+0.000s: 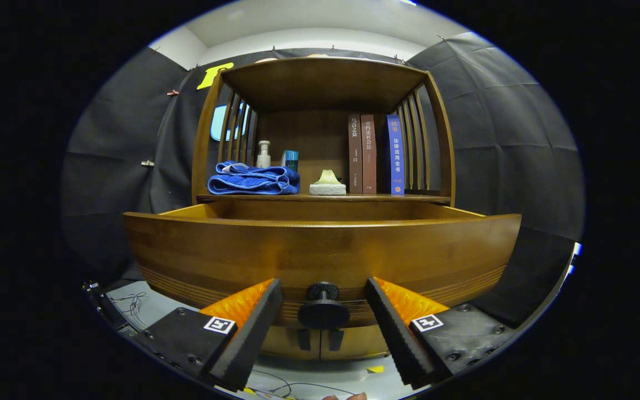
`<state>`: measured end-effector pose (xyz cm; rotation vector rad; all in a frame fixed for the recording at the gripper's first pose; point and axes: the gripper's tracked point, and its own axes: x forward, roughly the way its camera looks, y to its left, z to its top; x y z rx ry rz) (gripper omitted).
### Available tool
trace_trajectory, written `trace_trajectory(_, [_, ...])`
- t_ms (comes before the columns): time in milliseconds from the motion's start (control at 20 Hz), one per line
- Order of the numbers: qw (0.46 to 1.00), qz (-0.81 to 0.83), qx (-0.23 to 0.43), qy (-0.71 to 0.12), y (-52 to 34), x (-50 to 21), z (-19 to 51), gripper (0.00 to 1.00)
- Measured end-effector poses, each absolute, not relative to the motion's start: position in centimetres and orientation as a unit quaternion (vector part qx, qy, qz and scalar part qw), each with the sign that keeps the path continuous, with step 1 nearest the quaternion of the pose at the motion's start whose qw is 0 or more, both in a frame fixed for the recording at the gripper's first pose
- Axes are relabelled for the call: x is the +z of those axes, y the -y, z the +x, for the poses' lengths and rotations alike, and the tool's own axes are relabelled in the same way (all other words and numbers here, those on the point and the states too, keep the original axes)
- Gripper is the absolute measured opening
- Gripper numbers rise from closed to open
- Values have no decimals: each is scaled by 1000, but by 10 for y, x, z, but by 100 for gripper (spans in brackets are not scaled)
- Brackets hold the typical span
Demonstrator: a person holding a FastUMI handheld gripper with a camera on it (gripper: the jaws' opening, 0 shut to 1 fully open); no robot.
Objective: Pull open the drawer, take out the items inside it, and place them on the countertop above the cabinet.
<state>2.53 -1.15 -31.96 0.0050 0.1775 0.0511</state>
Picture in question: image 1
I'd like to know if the thin black floor cable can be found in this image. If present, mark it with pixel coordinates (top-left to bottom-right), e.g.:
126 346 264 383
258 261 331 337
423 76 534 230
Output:
242 369 357 399

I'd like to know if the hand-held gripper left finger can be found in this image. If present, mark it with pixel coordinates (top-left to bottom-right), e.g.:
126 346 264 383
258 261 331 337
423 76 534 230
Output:
133 278 283 392

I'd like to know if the reddish brown book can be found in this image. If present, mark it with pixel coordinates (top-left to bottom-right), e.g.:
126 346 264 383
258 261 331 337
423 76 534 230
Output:
361 114 377 194

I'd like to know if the folded blue towel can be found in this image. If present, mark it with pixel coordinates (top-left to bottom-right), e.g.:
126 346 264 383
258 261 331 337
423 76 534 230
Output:
207 161 301 196

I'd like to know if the wooden cabinet door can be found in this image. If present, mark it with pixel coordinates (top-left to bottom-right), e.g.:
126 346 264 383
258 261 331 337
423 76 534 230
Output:
320 324 390 359
262 325 321 361

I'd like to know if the wooden countertop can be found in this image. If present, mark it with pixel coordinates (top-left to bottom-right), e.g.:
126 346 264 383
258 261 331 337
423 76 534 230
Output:
196 192 452 204

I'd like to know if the brown wooden cabinet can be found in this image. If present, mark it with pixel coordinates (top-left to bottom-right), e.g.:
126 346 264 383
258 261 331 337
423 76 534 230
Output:
123 57 522 361

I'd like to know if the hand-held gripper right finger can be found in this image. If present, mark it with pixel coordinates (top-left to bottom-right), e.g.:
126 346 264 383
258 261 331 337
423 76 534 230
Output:
366 277 518 389

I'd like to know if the black backdrop cloth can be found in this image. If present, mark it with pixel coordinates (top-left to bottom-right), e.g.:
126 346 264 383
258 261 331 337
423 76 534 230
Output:
62 32 584 328

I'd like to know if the pale green soap dish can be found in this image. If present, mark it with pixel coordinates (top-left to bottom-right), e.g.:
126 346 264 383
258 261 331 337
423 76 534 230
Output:
309 169 347 196

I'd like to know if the wooden drawer with black knob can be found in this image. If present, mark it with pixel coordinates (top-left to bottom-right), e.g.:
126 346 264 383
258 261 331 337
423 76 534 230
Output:
123 201 522 329

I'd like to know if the dark brown book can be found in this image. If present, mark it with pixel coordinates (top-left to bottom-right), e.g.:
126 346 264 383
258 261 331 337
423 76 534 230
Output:
348 114 363 194

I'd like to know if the blue book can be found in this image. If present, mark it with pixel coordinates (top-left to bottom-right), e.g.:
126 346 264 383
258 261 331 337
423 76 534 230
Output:
385 114 406 196

